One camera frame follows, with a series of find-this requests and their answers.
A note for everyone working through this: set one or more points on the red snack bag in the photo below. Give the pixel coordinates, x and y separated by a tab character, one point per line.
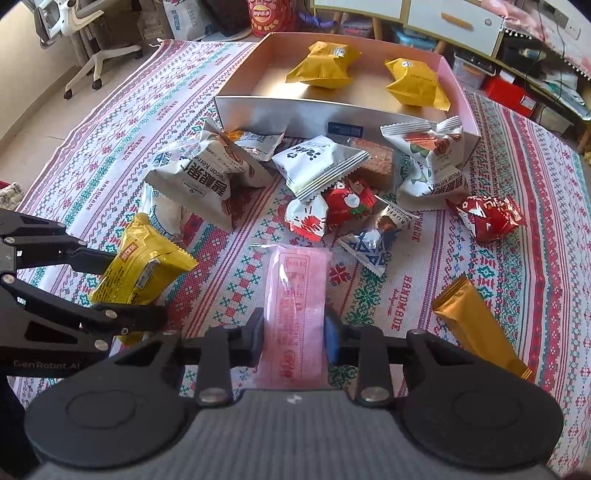
270	16

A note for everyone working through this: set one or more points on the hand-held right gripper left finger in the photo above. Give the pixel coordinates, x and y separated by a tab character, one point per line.
251	341

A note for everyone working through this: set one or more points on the clear storage box blue lid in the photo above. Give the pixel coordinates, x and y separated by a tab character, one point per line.
408	39

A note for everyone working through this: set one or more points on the pink floral cloth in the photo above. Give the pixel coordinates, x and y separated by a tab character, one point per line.
558	32

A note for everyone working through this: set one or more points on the gold foil bar packet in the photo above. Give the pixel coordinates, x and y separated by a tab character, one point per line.
480	323

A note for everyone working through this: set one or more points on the clear storage box dark lid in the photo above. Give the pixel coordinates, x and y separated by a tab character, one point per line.
471	69

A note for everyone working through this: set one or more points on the brown wafer in clear wrap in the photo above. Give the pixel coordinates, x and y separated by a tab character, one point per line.
376	164

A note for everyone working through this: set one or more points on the white office chair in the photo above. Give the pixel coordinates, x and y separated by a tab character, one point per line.
92	55

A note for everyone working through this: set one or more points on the dark woven bag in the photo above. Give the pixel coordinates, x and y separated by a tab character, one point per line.
231	14

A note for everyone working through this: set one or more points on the white nut packet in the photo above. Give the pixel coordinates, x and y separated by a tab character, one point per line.
198	180
431	187
422	141

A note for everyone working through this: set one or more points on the beige knitted cloth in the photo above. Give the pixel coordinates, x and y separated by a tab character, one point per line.
9	196

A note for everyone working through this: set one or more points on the yellow foil packet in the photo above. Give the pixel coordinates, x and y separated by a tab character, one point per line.
413	83
323	64

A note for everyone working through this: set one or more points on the low wooden shelf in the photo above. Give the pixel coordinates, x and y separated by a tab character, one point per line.
554	78

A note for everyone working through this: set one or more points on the orange and white small packet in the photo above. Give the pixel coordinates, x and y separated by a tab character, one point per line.
258	143

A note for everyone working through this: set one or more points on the patterned woven tablecloth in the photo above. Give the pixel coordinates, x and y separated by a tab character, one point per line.
221	263

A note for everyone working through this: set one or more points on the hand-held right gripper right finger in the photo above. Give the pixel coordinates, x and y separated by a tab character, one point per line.
331	339

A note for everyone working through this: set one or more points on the pink translucent packet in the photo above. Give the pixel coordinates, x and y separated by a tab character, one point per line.
295	314

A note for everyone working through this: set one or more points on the white packet with black characters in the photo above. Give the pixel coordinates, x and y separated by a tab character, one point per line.
318	164

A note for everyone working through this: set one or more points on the white printed bag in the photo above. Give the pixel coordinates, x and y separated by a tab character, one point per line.
184	18

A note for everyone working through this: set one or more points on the white wall socket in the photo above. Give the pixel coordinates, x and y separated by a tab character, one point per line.
572	31

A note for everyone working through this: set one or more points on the pink cardboard box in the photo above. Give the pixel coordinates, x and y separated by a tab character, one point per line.
277	115

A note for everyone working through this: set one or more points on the red and white foil packet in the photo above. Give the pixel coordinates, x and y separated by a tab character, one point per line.
341	205

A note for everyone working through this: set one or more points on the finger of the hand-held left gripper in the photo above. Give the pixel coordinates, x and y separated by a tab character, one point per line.
69	314
55	249

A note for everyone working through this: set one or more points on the red box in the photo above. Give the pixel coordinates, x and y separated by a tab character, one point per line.
508	94

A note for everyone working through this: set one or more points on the blue and white chocolate packet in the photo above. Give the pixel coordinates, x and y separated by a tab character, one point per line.
369	242

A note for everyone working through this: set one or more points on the yellow packet with orange label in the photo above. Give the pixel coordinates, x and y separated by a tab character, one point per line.
138	272

